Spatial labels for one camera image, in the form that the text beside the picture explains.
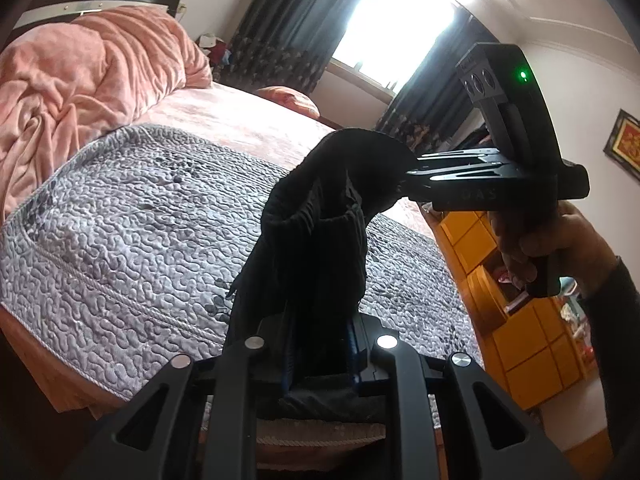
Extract right forearm dark sleeve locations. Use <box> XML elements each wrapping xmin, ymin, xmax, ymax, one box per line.
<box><xmin>580</xmin><ymin>260</ymin><xmax>639</xmax><ymax>479</ymax></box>

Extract dark green curtain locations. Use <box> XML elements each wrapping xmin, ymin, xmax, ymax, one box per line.
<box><xmin>375</xmin><ymin>6</ymin><xmax>497</xmax><ymax>155</ymax></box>
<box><xmin>220</xmin><ymin>0</ymin><xmax>360</xmax><ymax>94</ymax></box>

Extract orange wooden cabinet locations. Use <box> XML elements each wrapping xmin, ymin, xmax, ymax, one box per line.
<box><xmin>423</xmin><ymin>209</ymin><xmax>596</xmax><ymax>410</ymax></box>

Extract framed wall picture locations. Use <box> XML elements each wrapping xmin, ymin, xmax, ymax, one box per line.
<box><xmin>603</xmin><ymin>110</ymin><xmax>640</xmax><ymax>182</ymax></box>

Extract dark green right curtain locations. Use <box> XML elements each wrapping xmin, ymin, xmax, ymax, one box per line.
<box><xmin>375</xmin><ymin>6</ymin><xmax>497</xmax><ymax>155</ymax></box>

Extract dark green left curtain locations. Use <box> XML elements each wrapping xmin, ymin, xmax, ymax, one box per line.
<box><xmin>220</xmin><ymin>0</ymin><xmax>360</xmax><ymax>94</ymax></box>

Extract right hand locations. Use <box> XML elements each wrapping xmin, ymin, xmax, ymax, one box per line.
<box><xmin>488</xmin><ymin>202</ymin><xmax>618</xmax><ymax>298</ymax></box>

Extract pink pillow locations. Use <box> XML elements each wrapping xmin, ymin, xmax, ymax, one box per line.
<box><xmin>255</xmin><ymin>86</ymin><xmax>320</xmax><ymax>120</ymax></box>

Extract grey quilted bedspread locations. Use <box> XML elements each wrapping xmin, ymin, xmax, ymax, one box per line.
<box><xmin>0</xmin><ymin>122</ymin><xmax>485</xmax><ymax>449</ymax></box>

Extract dark wooden headboard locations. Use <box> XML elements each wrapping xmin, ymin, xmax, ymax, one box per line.
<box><xmin>8</xmin><ymin>0</ymin><xmax>182</xmax><ymax>32</ymax></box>

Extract black pants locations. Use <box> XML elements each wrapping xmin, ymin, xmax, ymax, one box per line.
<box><xmin>226</xmin><ymin>128</ymin><xmax>416</xmax><ymax>424</ymax></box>

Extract pink fleece blanket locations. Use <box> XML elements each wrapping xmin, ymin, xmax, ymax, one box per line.
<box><xmin>1</xmin><ymin>6</ymin><xmax>212</xmax><ymax>216</ymax></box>

